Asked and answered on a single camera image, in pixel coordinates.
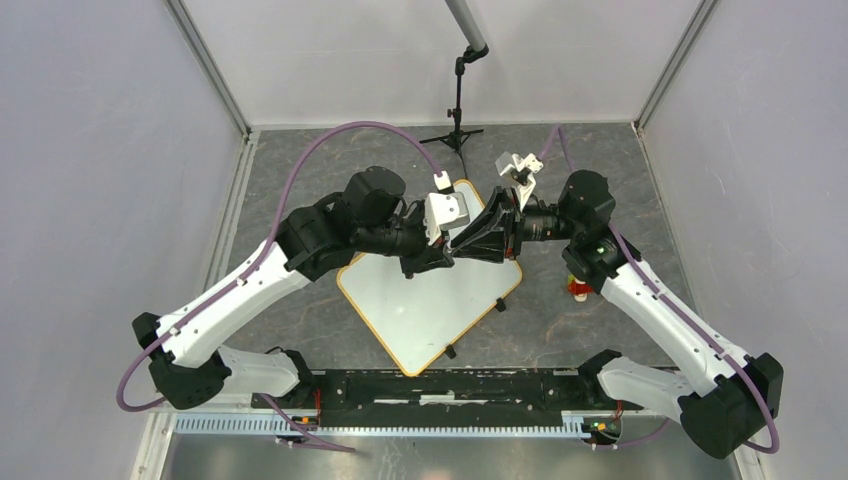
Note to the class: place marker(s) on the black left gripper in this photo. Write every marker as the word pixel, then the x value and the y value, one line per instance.
pixel 427 257

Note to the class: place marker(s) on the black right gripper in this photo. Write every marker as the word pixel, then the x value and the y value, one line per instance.
pixel 484 238

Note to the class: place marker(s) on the yellow framed whiteboard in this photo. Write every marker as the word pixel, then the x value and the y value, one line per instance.
pixel 417 318

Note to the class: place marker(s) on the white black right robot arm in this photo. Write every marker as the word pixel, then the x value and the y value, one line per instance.
pixel 719 394

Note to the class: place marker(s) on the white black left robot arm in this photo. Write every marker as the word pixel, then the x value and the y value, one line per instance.
pixel 189 362

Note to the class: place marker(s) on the grey overhead pole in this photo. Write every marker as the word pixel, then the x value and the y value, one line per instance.
pixel 467 24

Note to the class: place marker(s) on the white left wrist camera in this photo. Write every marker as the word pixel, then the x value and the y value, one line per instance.
pixel 444 210

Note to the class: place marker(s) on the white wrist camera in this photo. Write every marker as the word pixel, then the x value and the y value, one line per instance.
pixel 522 171
pixel 444 210

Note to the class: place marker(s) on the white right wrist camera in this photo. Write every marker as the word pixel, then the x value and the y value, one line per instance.
pixel 522 171

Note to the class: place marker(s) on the black camera tripod stand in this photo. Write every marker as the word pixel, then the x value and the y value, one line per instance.
pixel 457 137

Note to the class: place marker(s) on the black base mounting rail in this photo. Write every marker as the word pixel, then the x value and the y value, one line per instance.
pixel 517 397

